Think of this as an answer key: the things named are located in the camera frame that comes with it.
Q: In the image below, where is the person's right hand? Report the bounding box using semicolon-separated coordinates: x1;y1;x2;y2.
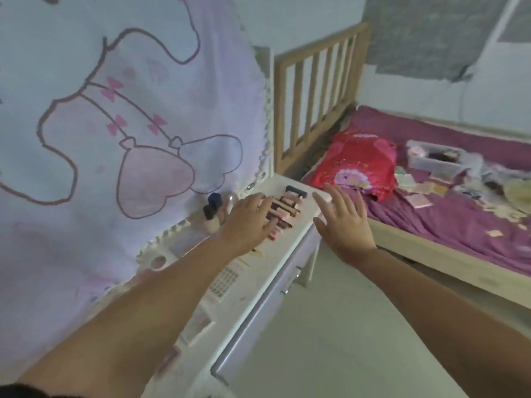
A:
311;182;378;270

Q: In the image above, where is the person's left hand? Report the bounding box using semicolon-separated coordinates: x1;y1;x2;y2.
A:
218;193;279;258

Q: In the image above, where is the glass foundation bottle black cap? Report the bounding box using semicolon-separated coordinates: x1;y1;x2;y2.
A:
202;205;223;235

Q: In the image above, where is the false eyelash tray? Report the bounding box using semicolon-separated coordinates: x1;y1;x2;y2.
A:
207;267;241;303

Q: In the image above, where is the person's left forearm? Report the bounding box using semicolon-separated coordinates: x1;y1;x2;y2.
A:
16;240;246;398

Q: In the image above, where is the person's right forearm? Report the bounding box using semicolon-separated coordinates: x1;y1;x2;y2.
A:
361;248;531;398

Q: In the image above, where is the person's dark top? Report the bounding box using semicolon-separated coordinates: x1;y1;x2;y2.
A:
0;383;55;398

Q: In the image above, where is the white table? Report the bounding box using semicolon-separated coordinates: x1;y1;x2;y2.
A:
82;174;332;398

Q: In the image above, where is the pile of paper cards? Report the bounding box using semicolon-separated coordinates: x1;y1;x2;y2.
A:
394;165;453;210

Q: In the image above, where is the magenta bed sheet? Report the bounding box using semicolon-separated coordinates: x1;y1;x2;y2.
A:
300;105;531;278

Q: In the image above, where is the clear plastic bin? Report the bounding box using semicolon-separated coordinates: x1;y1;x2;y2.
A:
405;139;468;180

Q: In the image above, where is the cream yellow cloth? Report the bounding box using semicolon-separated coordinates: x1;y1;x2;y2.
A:
502;177;531;206

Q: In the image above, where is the lilac heart print cloth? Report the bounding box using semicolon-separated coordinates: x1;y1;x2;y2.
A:
0;0;274;369

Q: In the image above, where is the light wooden bed frame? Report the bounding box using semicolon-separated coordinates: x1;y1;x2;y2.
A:
273;22;531;311

